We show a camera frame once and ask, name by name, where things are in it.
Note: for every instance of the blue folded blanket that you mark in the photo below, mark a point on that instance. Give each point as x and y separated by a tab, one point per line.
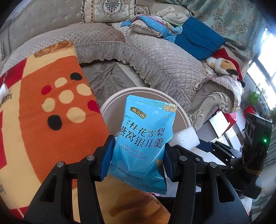
198	39

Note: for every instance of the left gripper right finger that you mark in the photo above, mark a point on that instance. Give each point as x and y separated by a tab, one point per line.
204	194

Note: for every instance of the beige tufted sofa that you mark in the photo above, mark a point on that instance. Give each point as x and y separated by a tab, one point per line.
161	64

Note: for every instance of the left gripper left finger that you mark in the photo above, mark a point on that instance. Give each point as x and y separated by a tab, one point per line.
53	201

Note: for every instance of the ornate embroidered cushion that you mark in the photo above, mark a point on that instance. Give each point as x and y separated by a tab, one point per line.
108	11

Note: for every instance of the colourful striped cloth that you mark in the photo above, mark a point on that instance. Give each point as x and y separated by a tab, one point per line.
154	26

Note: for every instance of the orange patterned fleece blanket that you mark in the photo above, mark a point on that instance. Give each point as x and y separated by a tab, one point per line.
52	115

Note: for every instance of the beige crumpled cloth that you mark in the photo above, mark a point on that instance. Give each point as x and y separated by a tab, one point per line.
170	15

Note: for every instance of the blue snack packet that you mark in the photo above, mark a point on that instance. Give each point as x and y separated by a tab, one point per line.
139	150

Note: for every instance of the green patterned curtain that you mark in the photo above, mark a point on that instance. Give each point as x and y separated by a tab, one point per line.
239	22

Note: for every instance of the pink label white bottle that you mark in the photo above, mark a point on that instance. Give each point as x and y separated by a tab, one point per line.
4	92

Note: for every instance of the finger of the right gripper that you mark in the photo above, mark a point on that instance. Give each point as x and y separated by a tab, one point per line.
194	150
205	146

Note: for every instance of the santa plush toy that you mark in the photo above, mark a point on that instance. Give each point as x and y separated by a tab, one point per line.
222	64

